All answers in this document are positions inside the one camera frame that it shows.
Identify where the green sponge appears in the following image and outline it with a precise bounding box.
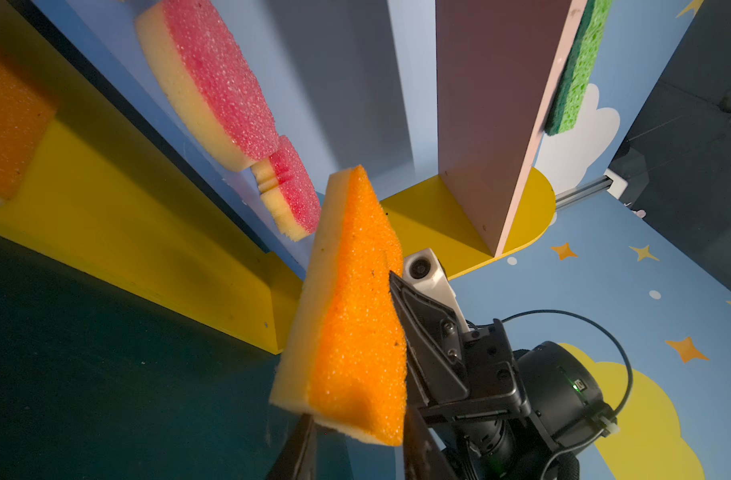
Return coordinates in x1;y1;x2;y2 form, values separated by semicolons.
545;0;613;136

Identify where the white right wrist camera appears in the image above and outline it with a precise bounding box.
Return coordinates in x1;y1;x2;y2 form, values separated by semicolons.
403;248;469;333

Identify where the pink smiley sponge front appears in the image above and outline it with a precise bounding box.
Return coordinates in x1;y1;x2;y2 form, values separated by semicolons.
134;0;279;172

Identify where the pink smiley sponge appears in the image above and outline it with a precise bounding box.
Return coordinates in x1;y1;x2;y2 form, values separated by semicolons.
134;0;279;172
250;136;321;242

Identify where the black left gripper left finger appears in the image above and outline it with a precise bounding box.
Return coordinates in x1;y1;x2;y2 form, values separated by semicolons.
265;414;317;480

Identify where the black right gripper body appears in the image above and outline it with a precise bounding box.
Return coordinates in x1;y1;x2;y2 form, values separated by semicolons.
409;320;619;479

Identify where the yellow shelf with coloured boards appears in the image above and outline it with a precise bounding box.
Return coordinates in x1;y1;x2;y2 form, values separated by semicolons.
0;0;589;355

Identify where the orange sponge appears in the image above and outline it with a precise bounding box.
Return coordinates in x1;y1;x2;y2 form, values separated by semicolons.
0;53;58;206
269;166;407;446

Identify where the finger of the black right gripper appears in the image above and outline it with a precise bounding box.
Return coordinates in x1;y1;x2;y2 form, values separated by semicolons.
389;272;471;407

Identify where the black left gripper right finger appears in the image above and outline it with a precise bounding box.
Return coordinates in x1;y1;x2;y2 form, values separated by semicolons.
403;406;457;480

